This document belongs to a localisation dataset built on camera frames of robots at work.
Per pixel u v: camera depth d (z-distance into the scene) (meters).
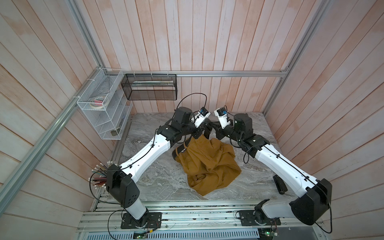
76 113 0.75
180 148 0.80
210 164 0.79
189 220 0.75
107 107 0.72
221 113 0.62
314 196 0.39
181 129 0.57
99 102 0.74
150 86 1.07
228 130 0.64
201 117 0.64
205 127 0.80
